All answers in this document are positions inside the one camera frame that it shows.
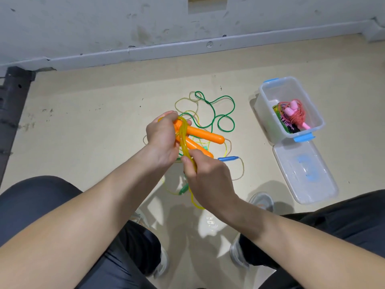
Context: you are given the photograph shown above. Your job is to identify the person's right hand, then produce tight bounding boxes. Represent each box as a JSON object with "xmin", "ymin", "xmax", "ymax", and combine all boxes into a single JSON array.
[{"xmin": 182, "ymin": 149, "xmax": 241, "ymax": 223}]

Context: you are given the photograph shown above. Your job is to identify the person's left hand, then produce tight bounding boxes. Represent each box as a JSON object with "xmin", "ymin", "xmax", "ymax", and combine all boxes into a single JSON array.
[{"xmin": 146, "ymin": 111, "xmax": 182, "ymax": 169}]

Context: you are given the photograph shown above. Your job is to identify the orange handled yellow skipping rope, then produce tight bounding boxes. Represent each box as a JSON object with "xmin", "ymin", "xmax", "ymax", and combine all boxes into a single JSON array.
[{"xmin": 158, "ymin": 115, "xmax": 227, "ymax": 211}]

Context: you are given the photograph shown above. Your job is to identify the pile of colourful jump ropes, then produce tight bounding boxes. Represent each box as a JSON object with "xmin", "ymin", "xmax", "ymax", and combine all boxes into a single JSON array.
[{"xmin": 143, "ymin": 91, "xmax": 246, "ymax": 197}]

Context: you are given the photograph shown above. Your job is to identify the pink skipping rope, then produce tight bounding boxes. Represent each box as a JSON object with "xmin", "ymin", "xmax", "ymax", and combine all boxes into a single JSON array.
[{"xmin": 280, "ymin": 98, "xmax": 312, "ymax": 132}]

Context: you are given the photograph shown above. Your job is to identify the clear storage box blue latches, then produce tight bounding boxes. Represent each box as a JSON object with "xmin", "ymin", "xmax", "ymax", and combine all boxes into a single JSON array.
[{"xmin": 254, "ymin": 76, "xmax": 326, "ymax": 146}]

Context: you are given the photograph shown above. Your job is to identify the person's right forearm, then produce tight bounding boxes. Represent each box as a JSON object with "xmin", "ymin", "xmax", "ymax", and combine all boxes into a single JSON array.
[{"xmin": 223, "ymin": 198, "xmax": 385, "ymax": 289}]

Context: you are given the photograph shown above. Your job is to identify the person's left forearm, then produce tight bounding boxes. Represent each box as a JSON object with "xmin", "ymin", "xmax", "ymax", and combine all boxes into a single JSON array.
[{"xmin": 0, "ymin": 147, "xmax": 175, "ymax": 289}]

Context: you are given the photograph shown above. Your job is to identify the clear plastic box lid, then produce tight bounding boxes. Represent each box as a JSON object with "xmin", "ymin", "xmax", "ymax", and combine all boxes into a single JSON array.
[{"xmin": 273, "ymin": 140, "xmax": 339, "ymax": 205}]

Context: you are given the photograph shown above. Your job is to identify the grey right shoe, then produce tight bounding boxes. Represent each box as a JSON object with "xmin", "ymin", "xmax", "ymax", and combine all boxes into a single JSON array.
[{"xmin": 229, "ymin": 191, "xmax": 276, "ymax": 270}]

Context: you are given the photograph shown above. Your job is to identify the grey shoe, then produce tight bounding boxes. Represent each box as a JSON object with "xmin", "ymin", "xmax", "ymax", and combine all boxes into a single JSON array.
[
  {"xmin": 229, "ymin": 191, "xmax": 276, "ymax": 270},
  {"xmin": 135, "ymin": 210, "xmax": 170, "ymax": 279}
]

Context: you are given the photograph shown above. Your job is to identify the grey left shoe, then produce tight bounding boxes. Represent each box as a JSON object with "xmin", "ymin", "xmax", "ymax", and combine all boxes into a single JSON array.
[{"xmin": 135, "ymin": 210, "xmax": 170, "ymax": 279}]

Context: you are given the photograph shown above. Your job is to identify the black shorts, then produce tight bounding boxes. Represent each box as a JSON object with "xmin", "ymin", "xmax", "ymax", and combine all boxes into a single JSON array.
[{"xmin": 0, "ymin": 175, "xmax": 385, "ymax": 289}]

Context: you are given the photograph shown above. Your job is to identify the black metal rack frame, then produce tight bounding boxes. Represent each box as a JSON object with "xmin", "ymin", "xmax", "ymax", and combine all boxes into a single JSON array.
[{"xmin": 0, "ymin": 67, "xmax": 37, "ymax": 187}]

